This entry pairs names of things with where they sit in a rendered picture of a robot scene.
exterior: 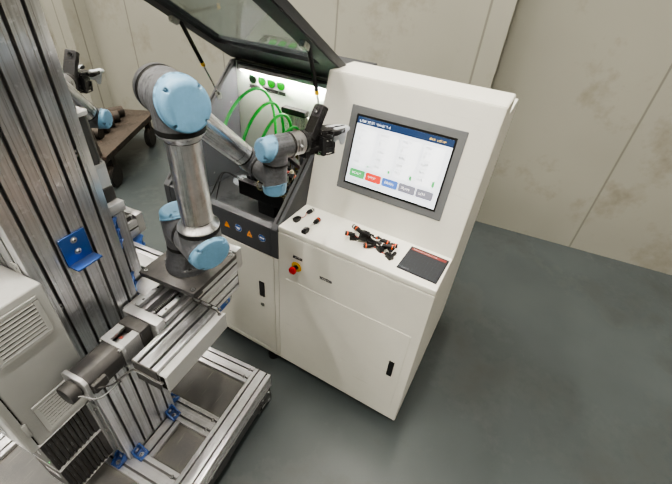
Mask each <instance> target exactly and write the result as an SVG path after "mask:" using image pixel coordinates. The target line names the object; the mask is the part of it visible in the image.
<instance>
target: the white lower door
mask: <svg viewBox="0 0 672 484"><path fill-rule="evenodd" d="M222 236H223V237H224V238H226V239H227V242H228V243H230V244H232V245H235V246H238V247H241V254H242V266H241V267H240V268H239V269H238V278H239V287H238V288H237V290H236V291H235V292H234V293H233V294H232V299H231V300H230V302H229V303H228V305H227V306H226V307H225V308H224V309H223V310H222V311H221V312H222V313H226V320H227V323H228V324H230V325H232V326H233V327H235V328H237V329H239V330H240V331H242V332H244V333H246V334H248V335H249V336H251V337H253V338H255V339H256V340H258V341H260V342H262V343H264V344H265V345H267V346H269V347H271V348H272V349H274V350H277V343H276V307H275V272H274V257H272V256H269V255H267V254H265V253H262V252H260V251H258V250H256V249H254V248H251V247H249V246H247V245H245V244H243V243H240V242H238V241H236V240H234V239H232V238H229V237H227V236H225V235H223V234H222Z"/></svg>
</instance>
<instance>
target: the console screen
mask: <svg viewBox="0 0 672 484"><path fill-rule="evenodd" d="M349 127H350V130H349V131H348V132H347V136H346V141H345V146H344V151H343V156H342V161H341V166H340V171H339V176H338V181H337V186H338V187H341V188H344V189H347V190H350V191H353V192H355V193H358V194H361V195H364V196H367V197H370V198H373V199H376V200H379V201H382V202H385V203H388V204H390V205H393V206H396V207H399V208H402V209H405V210H408V211H411V212H414V213H417V214H420V215H422V216H425V217H428V218H431V219H434V220H437V221H440V220H441V217H442V214H443V210H444V207H445V204H446V201H447V198H448V195H449V192H450V189H451V186H452V183H453V180H454V177H455V174H456V171H457V168H458V165H459V162H460V159H461V156H462V153H463V150H464V147H465V144H466V141H467V138H468V135H469V132H465V131H461V130H457V129H453V128H449V127H445V126H441V125H437V124H433V123H429V122H425V121H421V120H417V119H413V118H409V117H405V116H401V115H397V114H393V113H389V112H385V111H381V110H377V109H372V108H368V107H364V106H360V105H356V104H353V106H352V111H351V116H350V121H349Z"/></svg>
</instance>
